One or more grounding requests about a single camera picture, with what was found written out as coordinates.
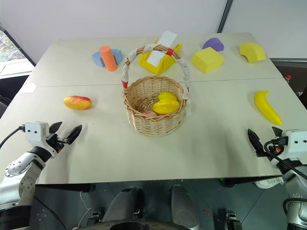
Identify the yellow banana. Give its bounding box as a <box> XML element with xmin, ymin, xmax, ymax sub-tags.
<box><xmin>254</xmin><ymin>90</ymin><xmax>283</xmax><ymax>126</ymax></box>

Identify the purple foam half-round block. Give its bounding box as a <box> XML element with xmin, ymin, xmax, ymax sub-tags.
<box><xmin>202</xmin><ymin>37</ymin><xmax>225</xmax><ymax>52</ymax></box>

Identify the dark window frame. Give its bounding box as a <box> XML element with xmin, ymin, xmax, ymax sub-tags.
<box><xmin>0</xmin><ymin>23</ymin><xmax>37</xmax><ymax>67</ymax></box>

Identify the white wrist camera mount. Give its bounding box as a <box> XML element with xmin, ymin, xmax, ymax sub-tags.
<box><xmin>280</xmin><ymin>129</ymin><xmax>307</xmax><ymax>161</ymax></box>
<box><xmin>24</xmin><ymin>121</ymin><xmax>59</xmax><ymax>157</ymax></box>

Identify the thin white cable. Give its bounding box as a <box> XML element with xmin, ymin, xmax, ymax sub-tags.
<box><xmin>76</xmin><ymin>191</ymin><xmax>94</xmax><ymax>229</ymax></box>

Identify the yellow starfruit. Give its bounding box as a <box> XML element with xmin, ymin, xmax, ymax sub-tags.
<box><xmin>152</xmin><ymin>99</ymin><xmax>181</xmax><ymax>115</ymax></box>

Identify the red and yellow mango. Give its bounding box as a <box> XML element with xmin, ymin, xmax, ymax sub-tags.
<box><xmin>63</xmin><ymin>95</ymin><xmax>93</xmax><ymax>111</ymax></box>

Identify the dark metal post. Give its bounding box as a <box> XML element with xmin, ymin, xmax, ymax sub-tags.
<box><xmin>216</xmin><ymin>0</ymin><xmax>235</xmax><ymax>34</ymax></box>

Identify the yellow foam triangular block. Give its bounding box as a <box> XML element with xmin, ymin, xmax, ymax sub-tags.
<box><xmin>138</xmin><ymin>43</ymin><xmax>183</xmax><ymax>75</ymax></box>

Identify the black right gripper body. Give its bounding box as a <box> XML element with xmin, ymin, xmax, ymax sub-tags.
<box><xmin>263</xmin><ymin>136</ymin><xmax>289</xmax><ymax>158</ymax></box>

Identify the dark rounded grey shape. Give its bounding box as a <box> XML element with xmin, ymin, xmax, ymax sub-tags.
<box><xmin>102</xmin><ymin>187</ymin><xmax>145</xmax><ymax>224</ymax></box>
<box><xmin>170</xmin><ymin>184</ymin><xmax>200</xmax><ymax>230</ymax></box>

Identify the yellow foam arch block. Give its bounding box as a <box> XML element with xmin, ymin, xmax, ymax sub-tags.
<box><xmin>238</xmin><ymin>42</ymin><xmax>267</xmax><ymax>64</ymax></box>

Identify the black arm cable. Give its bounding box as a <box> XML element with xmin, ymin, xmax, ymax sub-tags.
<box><xmin>263</xmin><ymin>140</ymin><xmax>307</xmax><ymax>178</ymax></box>
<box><xmin>0</xmin><ymin>125</ymin><xmax>26</xmax><ymax>150</ymax></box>

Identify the black round base ring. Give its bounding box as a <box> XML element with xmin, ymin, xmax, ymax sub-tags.
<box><xmin>87</xmin><ymin>218</ymin><xmax>194</xmax><ymax>230</ymax></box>

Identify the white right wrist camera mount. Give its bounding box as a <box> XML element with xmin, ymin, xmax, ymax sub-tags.
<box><xmin>280</xmin><ymin>129</ymin><xmax>307</xmax><ymax>161</ymax></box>

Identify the white shoe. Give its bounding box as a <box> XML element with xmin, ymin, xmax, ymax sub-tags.
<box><xmin>254</xmin><ymin>177</ymin><xmax>284</xmax><ymax>190</ymax></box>

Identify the wicker basket with handle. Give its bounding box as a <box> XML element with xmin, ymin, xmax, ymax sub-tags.
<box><xmin>121</xmin><ymin>44</ymin><xmax>193</xmax><ymax>138</ymax></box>

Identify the white foam rectangular block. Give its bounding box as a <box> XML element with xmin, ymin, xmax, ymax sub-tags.
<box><xmin>146</xmin><ymin>30</ymin><xmax>178</xmax><ymax>66</ymax></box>

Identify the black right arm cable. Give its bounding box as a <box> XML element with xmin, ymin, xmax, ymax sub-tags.
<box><xmin>263</xmin><ymin>140</ymin><xmax>307</xmax><ymax>178</ymax></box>

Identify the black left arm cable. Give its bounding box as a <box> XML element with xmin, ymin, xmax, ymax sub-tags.
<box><xmin>0</xmin><ymin>125</ymin><xmax>26</xmax><ymax>150</ymax></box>

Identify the orange foam cylinder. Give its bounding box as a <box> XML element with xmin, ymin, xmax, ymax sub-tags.
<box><xmin>99</xmin><ymin>46</ymin><xmax>119</xmax><ymax>72</ymax></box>

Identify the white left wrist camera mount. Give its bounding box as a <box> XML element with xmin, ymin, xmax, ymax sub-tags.
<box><xmin>24</xmin><ymin>121</ymin><xmax>59</xmax><ymax>157</ymax></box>

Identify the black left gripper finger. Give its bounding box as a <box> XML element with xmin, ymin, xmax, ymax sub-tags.
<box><xmin>48</xmin><ymin>121</ymin><xmax>63</xmax><ymax>135</ymax></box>
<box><xmin>67</xmin><ymin>124</ymin><xmax>83</xmax><ymax>145</ymax></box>

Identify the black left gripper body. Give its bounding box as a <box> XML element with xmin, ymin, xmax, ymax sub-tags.
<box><xmin>46</xmin><ymin>133</ymin><xmax>70</xmax><ymax>156</ymax></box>

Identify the yellow foam cube block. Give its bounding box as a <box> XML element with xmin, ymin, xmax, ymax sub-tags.
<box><xmin>191</xmin><ymin>46</ymin><xmax>225</xmax><ymax>74</ymax></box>

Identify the blue foam arch block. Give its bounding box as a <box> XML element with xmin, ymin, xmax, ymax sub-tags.
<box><xmin>92</xmin><ymin>48</ymin><xmax>124</xmax><ymax>69</ymax></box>

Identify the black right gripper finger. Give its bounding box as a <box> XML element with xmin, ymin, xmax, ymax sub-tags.
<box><xmin>247</xmin><ymin>128</ymin><xmax>265</xmax><ymax>158</ymax></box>
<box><xmin>272</xmin><ymin>126</ymin><xmax>284</xmax><ymax>138</ymax></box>

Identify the yellow lemon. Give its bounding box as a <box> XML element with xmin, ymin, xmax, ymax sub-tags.
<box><xmin>157</xmin><ymin>92</ymin><xmax>178</xmax><ymax>102</ymax></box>

